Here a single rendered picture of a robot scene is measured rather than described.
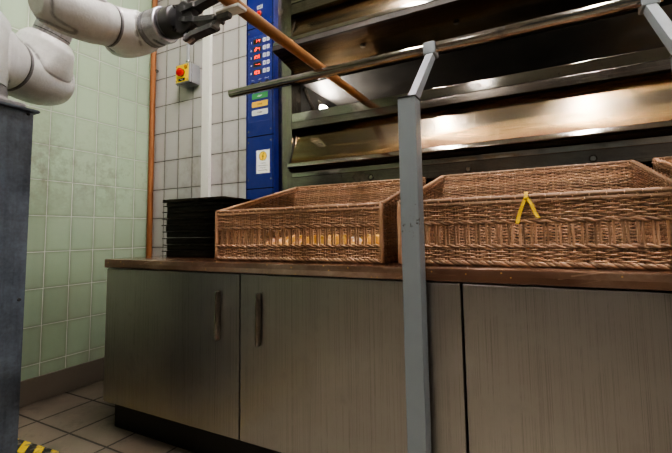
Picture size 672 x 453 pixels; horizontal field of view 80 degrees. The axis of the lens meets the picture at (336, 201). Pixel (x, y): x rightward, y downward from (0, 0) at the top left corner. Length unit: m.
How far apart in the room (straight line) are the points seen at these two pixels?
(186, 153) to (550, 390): 1.82
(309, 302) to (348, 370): 0.19
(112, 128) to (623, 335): 2.12
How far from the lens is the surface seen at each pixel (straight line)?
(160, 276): 1.41
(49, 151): 2.10
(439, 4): 1.50
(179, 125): 2.25
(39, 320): 2.09
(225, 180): 1.96
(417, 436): 0.95
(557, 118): 1.46
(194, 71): 2.20
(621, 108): 1.48
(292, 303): 1.07
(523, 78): 1.51
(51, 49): 1.53
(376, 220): 1.01
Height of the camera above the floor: 0.66
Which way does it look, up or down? 5 degrees up
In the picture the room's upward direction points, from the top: 1 degrees counter-clockwise
